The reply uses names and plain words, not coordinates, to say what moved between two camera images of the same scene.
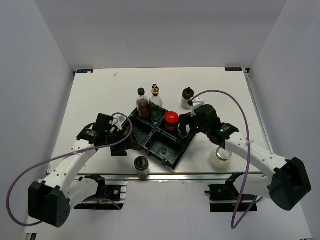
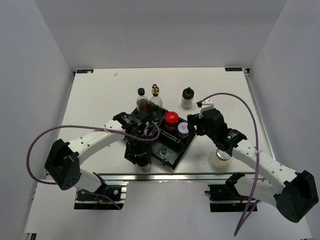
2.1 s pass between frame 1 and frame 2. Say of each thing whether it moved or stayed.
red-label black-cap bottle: stayed
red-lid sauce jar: stayed
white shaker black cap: stayed
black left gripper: moved
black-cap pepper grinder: moved
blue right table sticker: stayed
